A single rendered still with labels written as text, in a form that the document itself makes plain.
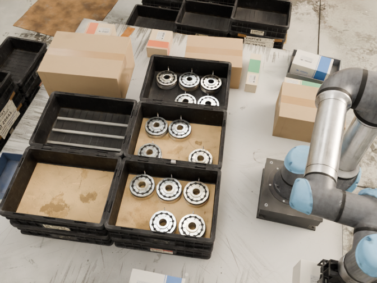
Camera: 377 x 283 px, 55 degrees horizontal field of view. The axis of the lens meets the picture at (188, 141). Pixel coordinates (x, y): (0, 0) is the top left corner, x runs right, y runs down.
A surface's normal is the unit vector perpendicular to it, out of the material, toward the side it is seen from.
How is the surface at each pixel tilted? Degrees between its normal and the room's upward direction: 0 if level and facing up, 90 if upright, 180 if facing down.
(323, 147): 16
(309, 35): 0
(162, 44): 0
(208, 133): 0
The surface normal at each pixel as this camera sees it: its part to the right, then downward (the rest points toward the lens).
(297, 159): -0.16, -0.58
